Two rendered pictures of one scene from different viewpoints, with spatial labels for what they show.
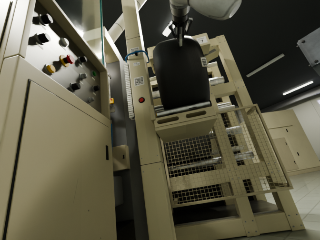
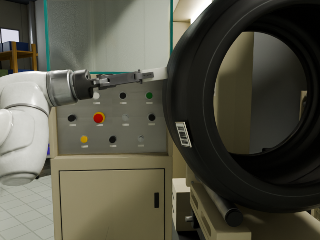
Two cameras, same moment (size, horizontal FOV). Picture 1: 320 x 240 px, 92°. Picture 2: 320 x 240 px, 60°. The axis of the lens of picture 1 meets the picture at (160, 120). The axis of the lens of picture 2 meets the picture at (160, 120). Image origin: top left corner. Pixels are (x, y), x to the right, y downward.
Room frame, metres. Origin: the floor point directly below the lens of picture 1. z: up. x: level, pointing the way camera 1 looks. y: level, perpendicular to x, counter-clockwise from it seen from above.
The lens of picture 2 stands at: (0.58, -0.92, 1.22)
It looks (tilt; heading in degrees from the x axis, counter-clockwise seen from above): 7 degrees down; 80
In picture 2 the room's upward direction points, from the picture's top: straight up
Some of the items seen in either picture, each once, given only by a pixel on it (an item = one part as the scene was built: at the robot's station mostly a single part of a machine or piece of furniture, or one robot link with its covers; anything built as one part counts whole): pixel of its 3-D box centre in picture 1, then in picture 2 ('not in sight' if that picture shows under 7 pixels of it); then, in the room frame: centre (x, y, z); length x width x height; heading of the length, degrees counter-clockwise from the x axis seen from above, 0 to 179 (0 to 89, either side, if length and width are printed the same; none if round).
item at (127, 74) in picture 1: (130, 89); not in sight; (1.02, 0.18, 1.19); 0.05 x 0.04 x 0.48; 174
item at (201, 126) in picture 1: (185, 131); (257, 221); (1.03, -0.16, 0.80); 0.37 x 0.36 x 0.02; 174
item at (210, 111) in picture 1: (184, 119); (214, 211); (0.89, -0.15, 0.83); 0.36 x 0.09 x 0.06; 84
